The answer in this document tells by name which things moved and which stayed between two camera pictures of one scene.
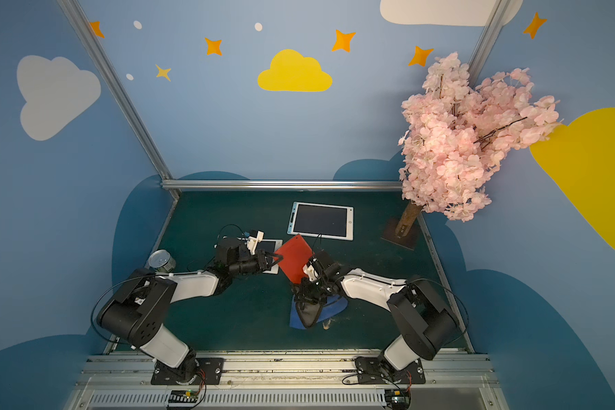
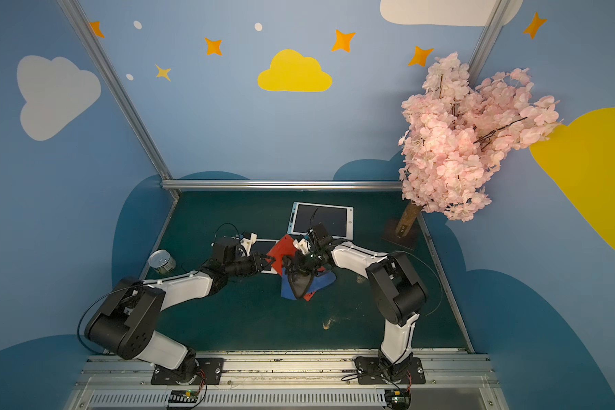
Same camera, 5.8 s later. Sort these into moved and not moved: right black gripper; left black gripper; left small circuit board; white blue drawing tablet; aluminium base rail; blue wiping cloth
Moved: blue wiping cloth; right black gripper
Not moved: aluminium base rail; left small circuit board; white blue drawing tablet; left black gripper
